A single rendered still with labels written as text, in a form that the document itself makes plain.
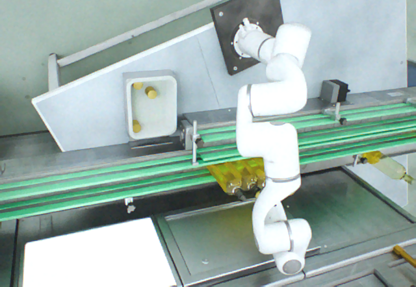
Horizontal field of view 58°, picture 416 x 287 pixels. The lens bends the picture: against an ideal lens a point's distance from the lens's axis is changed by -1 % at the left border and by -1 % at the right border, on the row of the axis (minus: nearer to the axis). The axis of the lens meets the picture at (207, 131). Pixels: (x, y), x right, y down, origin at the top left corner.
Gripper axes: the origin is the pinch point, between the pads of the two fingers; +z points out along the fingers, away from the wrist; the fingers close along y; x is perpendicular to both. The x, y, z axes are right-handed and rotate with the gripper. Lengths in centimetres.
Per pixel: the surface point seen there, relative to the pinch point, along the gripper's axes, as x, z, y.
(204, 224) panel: 19.0, 4.9, -12.7
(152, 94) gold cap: 36, 29, 27
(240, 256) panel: 9.3, -10.7, -12.8
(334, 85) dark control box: -41, 48, 23
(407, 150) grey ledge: -89, 55, -15
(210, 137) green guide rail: 15.7, 20.0, 13.5
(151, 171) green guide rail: 36.6, 13.6, 4.3
